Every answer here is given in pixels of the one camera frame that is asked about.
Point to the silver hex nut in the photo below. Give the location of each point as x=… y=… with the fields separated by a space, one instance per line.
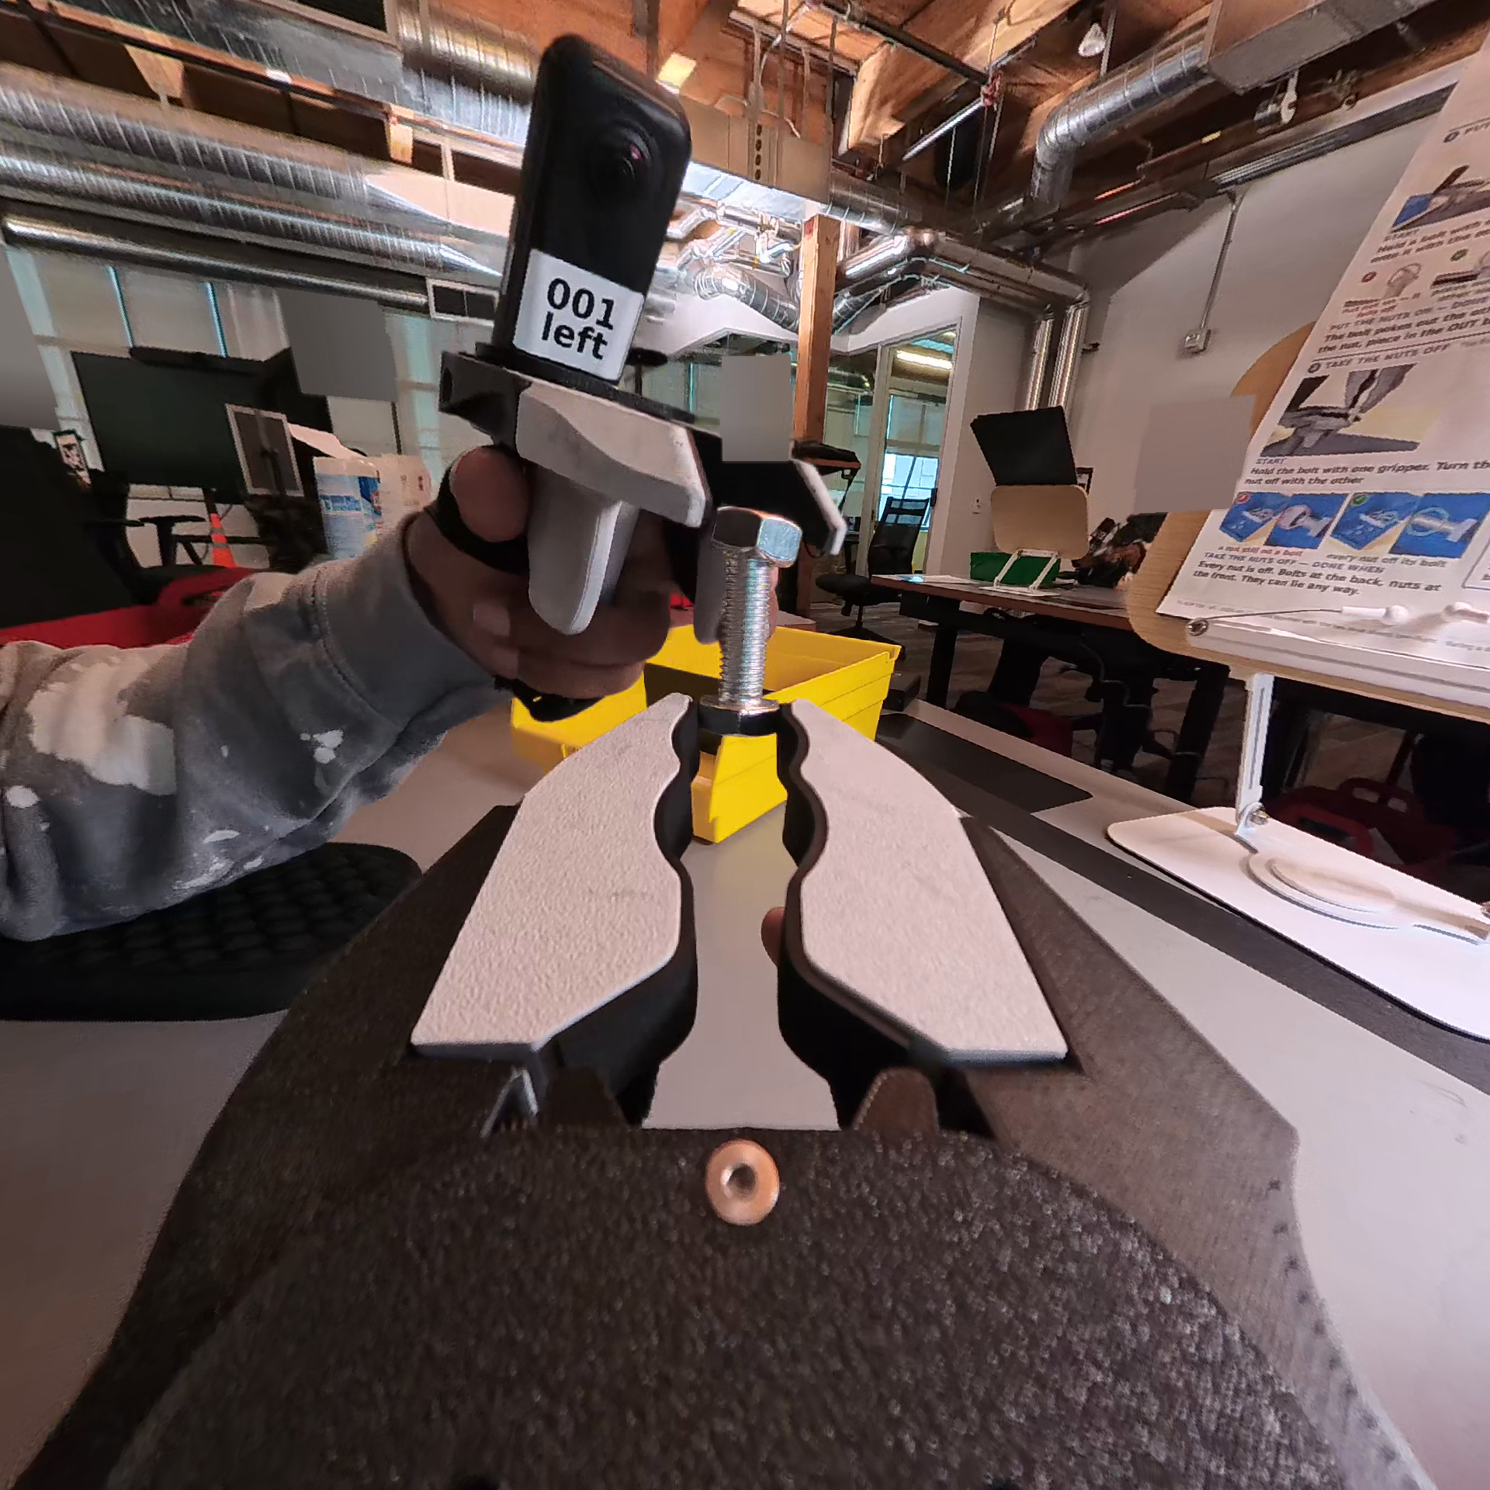
x=742 y=716

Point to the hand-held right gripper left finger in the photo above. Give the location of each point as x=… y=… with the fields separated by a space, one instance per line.
x=559 y=931

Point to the instruction sheet stand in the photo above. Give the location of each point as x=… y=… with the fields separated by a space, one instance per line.
x=1375 y=418

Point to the black computer monitor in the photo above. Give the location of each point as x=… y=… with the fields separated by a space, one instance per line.
x=1025 y=447

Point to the silver hex bolt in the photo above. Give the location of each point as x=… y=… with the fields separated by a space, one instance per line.
x=745 y=629

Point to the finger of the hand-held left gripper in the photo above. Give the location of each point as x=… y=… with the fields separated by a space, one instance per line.
x=582 y=466
x=820 y=500

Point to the person's left forearm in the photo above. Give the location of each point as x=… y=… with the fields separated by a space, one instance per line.
x=209 y=722

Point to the black office chair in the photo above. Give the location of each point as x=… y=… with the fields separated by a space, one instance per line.
x=209 y=931

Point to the person's right hand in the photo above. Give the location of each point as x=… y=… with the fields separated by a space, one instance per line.
x=772 y=936

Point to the wooden desk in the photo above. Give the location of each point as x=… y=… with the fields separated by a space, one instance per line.
x=1048 y=601

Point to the red plastic tub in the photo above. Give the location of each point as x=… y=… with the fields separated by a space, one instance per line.
x=94 y=624

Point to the yellow plastic bin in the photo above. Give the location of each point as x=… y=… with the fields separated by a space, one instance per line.
x=827 y=675

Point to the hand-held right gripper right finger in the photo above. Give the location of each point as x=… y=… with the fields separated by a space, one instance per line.
x=921 y=931

